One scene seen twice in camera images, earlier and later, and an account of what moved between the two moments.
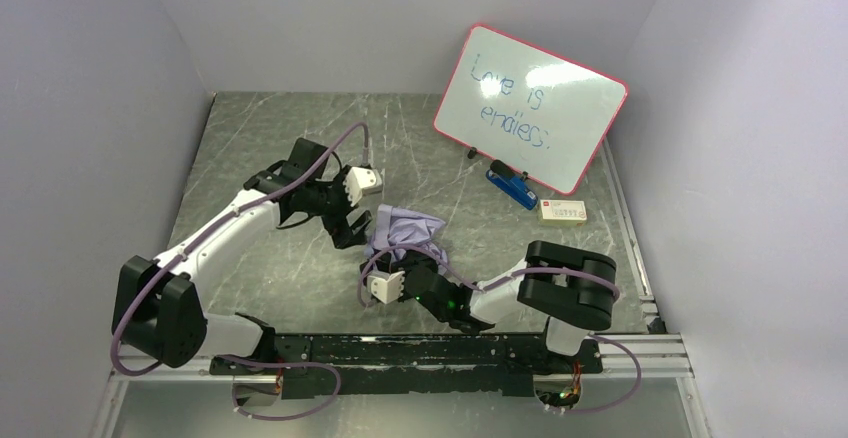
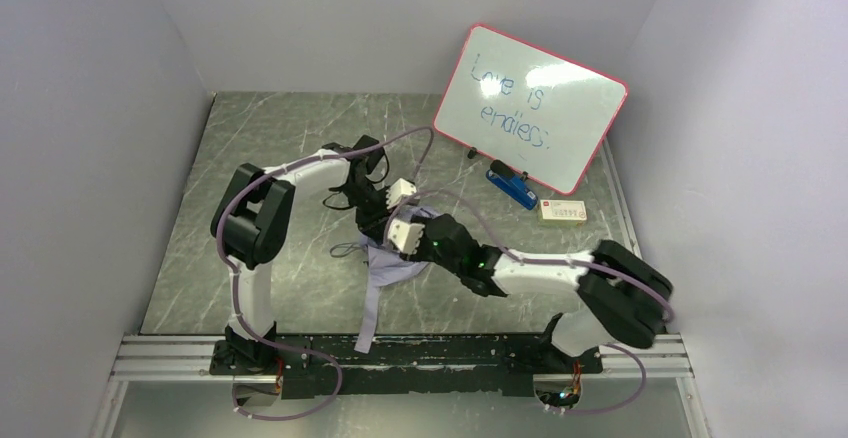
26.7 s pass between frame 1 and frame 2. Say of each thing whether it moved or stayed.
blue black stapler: stayed
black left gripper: moved
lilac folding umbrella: moved
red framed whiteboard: stayed
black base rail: stayed
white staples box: stayed
